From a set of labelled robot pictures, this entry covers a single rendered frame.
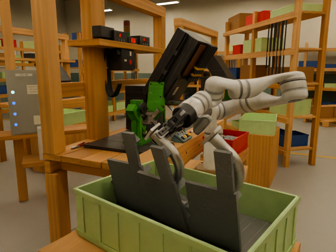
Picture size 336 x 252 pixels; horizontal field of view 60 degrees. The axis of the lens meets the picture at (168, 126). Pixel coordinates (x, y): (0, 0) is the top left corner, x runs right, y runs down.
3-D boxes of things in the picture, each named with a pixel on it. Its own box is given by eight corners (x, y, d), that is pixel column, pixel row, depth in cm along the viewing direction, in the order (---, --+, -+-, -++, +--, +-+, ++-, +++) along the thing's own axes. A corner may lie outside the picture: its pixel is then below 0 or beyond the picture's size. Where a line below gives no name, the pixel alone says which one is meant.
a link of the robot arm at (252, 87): (241, 72, 101) (245, 95, 100) (309, 68, 106) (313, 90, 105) (231, 79, 110) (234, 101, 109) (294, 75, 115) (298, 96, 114)
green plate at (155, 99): (165, 113, 208) (168, 84, 209) (160, 112, 200) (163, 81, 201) (151, 112, 213) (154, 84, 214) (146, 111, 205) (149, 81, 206)
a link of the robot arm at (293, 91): (314, 99, 108) (258, 112, 128) (310, 74, 109) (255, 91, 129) (300, 98, 102) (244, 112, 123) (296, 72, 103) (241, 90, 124)
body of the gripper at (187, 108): (174, 111, 97) (157, 125, 91) (185, 96, 91) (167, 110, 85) (190, 127, 96) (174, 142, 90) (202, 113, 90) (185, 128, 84)
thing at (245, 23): (282, 168, 411) (296, -14, 366) (217, 134, 631) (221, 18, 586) (315, 165, 423) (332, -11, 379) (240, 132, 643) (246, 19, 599)
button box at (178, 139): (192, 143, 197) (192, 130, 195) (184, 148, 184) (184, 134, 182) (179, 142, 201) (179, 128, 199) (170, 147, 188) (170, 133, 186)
